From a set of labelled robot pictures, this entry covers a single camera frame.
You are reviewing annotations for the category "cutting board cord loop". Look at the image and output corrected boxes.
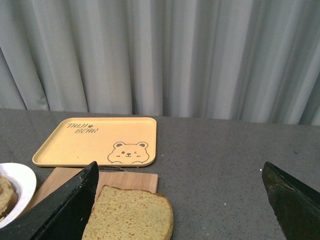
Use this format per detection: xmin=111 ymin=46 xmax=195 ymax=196
xmin=97 ymin=165 xmax=129 ymax=173

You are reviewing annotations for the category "bread slice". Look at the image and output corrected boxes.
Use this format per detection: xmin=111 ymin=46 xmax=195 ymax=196
xmin=82 ymin=185 xmax=174 ymax=240
xmin=0 ymin=175 xmax=19 ymax=221

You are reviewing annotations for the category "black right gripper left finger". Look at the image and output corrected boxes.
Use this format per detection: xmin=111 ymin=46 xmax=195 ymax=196
xmin=0 ymin=161 xmax=99 ymax=240

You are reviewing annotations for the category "yellow bear tray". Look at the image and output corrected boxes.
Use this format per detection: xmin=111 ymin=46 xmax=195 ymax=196
xmin=32 ymin=117 xmax=157 ymax=167

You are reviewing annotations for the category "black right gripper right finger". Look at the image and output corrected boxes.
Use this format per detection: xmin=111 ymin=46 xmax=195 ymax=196
xmin=262 ymin=161 xmax=320 ymax=240

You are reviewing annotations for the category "wooden cutting board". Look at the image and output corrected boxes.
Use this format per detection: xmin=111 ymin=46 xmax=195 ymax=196
xmin=22 ymin=167 xmax=158 ymax=214

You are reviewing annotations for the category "grey curtain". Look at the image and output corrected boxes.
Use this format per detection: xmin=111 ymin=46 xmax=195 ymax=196
xmin=0 ymin=0 xmax=320 ymax=126

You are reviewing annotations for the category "white plate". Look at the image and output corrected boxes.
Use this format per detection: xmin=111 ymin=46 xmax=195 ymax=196
xmin=0 ymin=162 xmax=37 ymax=228

